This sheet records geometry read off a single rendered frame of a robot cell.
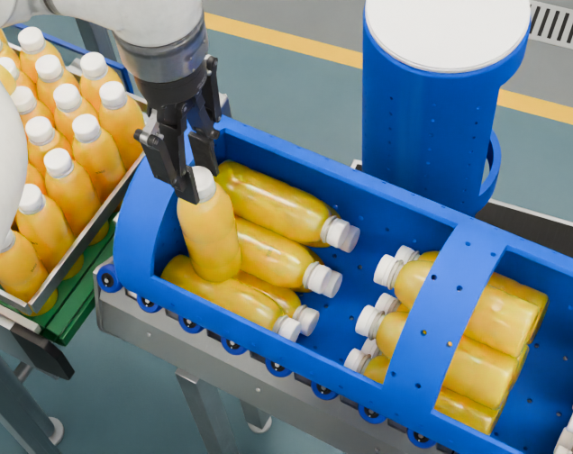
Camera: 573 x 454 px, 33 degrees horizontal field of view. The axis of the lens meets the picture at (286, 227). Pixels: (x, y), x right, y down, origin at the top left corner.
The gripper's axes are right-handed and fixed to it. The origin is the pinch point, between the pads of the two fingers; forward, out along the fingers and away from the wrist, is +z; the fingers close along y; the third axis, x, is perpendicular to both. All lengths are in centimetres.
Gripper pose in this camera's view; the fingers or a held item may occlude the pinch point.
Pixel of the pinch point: (194, 168)
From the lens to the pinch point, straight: 114.1
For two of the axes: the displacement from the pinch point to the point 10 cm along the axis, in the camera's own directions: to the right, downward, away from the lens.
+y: 4.9, -7.6, 4.3
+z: 0.6, 5.2, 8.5
